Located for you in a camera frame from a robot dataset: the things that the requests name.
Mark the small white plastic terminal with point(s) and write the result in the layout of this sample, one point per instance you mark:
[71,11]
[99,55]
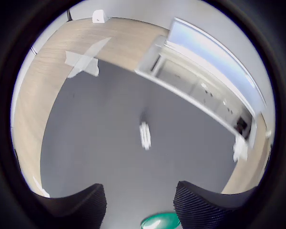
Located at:
[145,136]

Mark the round green lid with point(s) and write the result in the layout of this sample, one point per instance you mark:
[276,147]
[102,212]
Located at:
[159,221]

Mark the white masking tape strip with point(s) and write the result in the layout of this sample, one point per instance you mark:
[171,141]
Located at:
[240,149]
[74,58]
[95,48]
[44,192]

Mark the dark grey mat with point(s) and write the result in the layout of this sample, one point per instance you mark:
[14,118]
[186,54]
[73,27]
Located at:
[105,133]

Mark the white corner bracket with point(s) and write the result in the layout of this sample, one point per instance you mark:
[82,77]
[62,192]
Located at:
[99,16]

